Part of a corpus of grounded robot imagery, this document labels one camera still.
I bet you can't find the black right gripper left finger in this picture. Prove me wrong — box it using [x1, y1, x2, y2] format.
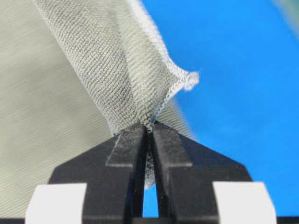
[48, 123, 147, 224]

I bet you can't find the blue table cover sheet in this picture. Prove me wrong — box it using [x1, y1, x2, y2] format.
[143, 0, 299, 216]

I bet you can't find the large grey terry towel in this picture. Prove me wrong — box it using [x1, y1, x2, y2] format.
[0, 0, 199, 218]

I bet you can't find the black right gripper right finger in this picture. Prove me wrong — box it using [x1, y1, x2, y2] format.
[152, 122, 252, 224]

